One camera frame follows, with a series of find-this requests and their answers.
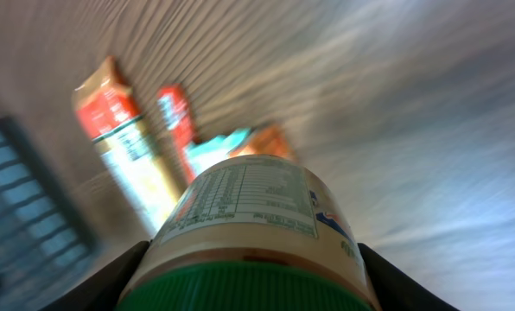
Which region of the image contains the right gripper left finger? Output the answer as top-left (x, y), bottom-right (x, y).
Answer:
top-left (42, 241), bottom-right (149, 311)

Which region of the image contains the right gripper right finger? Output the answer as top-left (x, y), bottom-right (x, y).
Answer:
top-left (358, 243), bottom-right (456, 311)

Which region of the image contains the orange noodle packet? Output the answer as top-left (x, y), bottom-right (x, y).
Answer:
top-left (72, 56), bottom-right (182, 235)

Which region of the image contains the green lid white jar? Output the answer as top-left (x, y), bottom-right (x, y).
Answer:
top-left (117, 155), bottom-right (380, 310)

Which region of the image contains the teal snack packet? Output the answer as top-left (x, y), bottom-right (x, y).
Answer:
top-left (183, 128), bottom-right (251, 176)

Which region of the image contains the small orange white box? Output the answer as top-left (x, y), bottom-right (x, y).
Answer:
top-left (228, 124), bottom-right (297, 162)

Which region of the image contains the red white stick packet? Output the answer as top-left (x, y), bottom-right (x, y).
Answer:
top-left (157, 84), bottom-right (196, 184)

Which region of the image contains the grey plastic mesh basket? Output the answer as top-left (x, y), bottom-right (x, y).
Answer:
top-left (0, 117), bottom-right (99, 310)

